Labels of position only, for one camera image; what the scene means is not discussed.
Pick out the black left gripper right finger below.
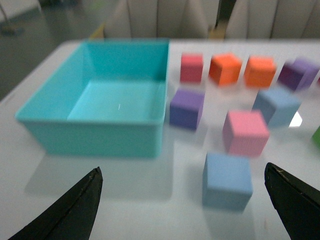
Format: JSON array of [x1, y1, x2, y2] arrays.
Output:
[[264, 162, 320, 240]]

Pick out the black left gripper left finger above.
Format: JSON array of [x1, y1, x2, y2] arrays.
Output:
[[10, 167, 103, 240]]

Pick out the green foam cube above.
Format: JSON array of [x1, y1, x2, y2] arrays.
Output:
[[311, 127, 320, 149]]

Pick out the light blue foam cube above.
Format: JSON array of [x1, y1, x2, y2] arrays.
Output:
[[202, 152, 253, 212], [252, 87, 301, 128]]

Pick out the pink foam cube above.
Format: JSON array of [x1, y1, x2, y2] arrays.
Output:
[[222, 110, 270, 158]]

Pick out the teal plastic bin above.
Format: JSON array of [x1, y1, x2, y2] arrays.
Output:
[[15, 39, 170, 158]]

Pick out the purple notched foam cube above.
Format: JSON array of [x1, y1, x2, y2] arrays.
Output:
[[277, 57, 320, 92]]

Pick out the orange foam cube right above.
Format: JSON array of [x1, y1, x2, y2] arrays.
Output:
[[244, 55, 277, 89]]

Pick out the orange foam cube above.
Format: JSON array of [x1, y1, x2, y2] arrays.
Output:
[[208, 53, 243, 87], [244, 55, 277, 89]]

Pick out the violet foam cube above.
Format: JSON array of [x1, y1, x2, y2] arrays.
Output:
[[169, 88, 205, 131]]

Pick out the orange foam cube left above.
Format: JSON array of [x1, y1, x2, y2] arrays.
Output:
[[208, 53, 243, 87]]

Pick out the magenta foam cube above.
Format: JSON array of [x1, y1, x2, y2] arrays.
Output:
[[180, 53, 204, 84]]

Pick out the grey chair right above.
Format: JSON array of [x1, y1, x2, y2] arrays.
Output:
[[225, 0, 320, 39]]

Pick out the grey chair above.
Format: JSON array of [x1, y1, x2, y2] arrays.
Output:
[[103, 0, 208, 39], [225, 0, 320, 39]]

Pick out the grey chair left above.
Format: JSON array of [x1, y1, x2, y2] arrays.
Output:
[[103, 0, 208, 39]]

